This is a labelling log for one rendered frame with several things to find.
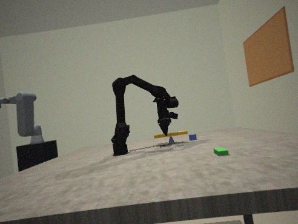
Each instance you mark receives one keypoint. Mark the green rectangular block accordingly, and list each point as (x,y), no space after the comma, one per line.
(221,151)

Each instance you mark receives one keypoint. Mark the small blue block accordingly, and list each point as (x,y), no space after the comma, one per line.
(192,137)

